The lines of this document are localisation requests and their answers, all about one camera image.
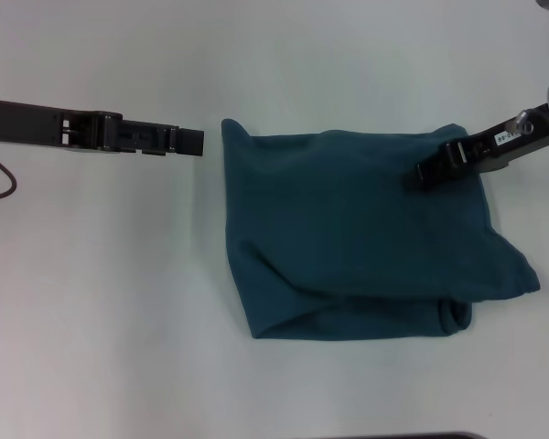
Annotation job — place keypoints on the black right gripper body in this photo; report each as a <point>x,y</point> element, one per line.
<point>508,142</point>

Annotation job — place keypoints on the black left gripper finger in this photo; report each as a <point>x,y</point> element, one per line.
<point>164,139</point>

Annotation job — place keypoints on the teal t-shirt with beige print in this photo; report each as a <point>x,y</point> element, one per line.
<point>347,228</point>

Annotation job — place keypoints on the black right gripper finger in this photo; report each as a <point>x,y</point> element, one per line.
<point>439,171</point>

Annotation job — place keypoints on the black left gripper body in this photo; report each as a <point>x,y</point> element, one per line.
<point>46,128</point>

